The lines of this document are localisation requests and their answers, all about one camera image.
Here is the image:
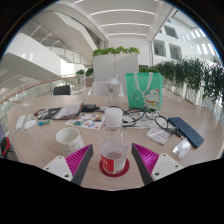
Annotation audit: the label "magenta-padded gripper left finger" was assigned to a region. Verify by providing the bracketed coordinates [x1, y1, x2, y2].
[42, 143, 94, 186]

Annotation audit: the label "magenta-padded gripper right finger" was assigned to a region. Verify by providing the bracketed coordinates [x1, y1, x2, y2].
[130, 142, 184, 186]

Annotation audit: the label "clear red-labelled water bottle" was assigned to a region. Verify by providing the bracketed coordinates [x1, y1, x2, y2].
[99, 107, 129, 176]

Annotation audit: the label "clear plastic packet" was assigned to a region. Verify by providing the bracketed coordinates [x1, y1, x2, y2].
[172, 137, 193, 159]

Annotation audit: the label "white gridded mug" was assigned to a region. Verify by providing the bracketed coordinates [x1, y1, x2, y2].
[55, 127, 86, 157]

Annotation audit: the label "white paper card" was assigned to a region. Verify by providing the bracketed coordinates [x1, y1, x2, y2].
[145, 126, 172, 146]

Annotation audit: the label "flat round red coaster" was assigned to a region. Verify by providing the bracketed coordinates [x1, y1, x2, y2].
[98, 157, 131, 178]

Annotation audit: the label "dark blue keyboard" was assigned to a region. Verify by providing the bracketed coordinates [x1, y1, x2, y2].
[167, 116, 205, 149]

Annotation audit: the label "blue-green glue stick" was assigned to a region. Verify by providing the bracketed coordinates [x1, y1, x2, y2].
[37, 119, 52, 127]

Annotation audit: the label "white computer mouse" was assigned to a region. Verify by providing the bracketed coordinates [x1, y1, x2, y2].
[23, 119, 38, 130]

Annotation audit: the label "colourful sticker sheet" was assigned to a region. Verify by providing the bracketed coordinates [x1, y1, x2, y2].
[64, 112, 106, 131]

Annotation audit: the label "red office chair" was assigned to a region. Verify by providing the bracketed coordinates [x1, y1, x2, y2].
[0, 136, 12, 158]

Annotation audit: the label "white power strip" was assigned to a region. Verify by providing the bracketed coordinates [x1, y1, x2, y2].
[14, 114, 27, 131]

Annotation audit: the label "small black box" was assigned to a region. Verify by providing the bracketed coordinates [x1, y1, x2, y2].
[80, 104, 98, 113]

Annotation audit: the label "black chair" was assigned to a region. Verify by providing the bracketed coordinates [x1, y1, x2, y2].
[52, 84, 72, 97]

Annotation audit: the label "green cat-print tote bag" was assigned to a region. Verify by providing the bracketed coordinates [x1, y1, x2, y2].
[124, 71, 165, 112]

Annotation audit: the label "white chair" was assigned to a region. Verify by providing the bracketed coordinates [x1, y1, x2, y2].
[91, 80, 125, 98]

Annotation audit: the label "clear white-lidded shaker bottle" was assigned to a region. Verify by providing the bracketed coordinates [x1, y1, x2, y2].
[106, 73, 121, 108]

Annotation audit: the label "green hedge plant row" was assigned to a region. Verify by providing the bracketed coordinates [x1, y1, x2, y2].
[139, 56, 224, 118]

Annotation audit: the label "potted green plants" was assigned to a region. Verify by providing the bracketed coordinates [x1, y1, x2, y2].
[75, 67, 95, 78]

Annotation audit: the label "white cabinet with plants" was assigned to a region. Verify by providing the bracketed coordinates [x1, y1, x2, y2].
[91, 46, 141, 98]

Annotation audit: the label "ceiling light strips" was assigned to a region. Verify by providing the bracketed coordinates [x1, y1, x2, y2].
[73, 0, 156, 37]

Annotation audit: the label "black cable bundle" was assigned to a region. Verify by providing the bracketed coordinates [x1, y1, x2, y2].
[121, 106, 181, 136]

